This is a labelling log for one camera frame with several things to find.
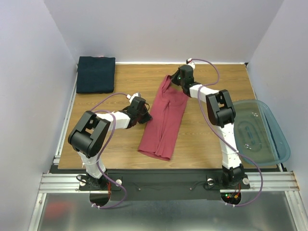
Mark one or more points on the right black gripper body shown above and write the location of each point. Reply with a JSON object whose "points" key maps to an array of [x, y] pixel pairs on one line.
{"points": [[175, 78]]}

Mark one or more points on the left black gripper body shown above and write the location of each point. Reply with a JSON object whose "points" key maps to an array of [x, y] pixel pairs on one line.
{"points": [[143, 117]]}

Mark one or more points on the red tank top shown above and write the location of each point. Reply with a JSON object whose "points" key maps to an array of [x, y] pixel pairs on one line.
{"points": [[161, 132]]}

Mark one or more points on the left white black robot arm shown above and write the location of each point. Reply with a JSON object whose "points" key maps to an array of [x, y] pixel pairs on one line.
{"points": [[88, 135]]}

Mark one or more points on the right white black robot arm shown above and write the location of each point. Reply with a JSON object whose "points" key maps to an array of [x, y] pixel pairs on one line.
{"points": [[220, 118]]}

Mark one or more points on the folded navy tank top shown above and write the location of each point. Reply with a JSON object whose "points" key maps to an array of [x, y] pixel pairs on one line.
{"points": [[95, 75]]}

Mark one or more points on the clear teal plastic bin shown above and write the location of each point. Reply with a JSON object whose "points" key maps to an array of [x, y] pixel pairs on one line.
{"points": [[258, 135]]}

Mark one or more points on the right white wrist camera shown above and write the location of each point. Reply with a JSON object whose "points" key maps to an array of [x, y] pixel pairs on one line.
{"points": [[190, 62]]}

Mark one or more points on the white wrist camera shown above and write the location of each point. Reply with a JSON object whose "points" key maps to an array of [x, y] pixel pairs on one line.
{"points": [[137, 94], [190, 62]]}

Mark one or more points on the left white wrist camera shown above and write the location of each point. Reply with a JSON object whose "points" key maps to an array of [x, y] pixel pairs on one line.
{"points": [[137, 94]]}

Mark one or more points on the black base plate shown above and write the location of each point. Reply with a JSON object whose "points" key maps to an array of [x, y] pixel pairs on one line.
{"points": [[159, 184]]}

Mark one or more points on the aluminium frame rail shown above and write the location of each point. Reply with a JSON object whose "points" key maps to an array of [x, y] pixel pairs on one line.
{"points": [[272, 203]]}

